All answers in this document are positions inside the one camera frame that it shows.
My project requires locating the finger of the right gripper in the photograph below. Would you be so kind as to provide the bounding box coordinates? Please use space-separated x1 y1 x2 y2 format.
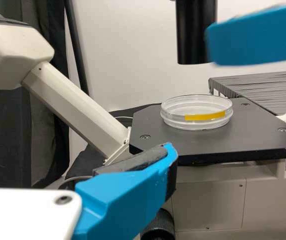
205 1 286 66

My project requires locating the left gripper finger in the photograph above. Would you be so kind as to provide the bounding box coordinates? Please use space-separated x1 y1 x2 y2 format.
72 141 179 240

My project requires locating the petri dish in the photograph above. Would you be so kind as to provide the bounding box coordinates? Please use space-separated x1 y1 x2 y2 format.
160 94 234 131

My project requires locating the black platform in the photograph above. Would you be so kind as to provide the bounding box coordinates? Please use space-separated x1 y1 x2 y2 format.
208 71 286 116

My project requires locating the cream microscope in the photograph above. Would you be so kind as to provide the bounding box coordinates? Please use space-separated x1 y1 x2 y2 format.
0 0 286 240

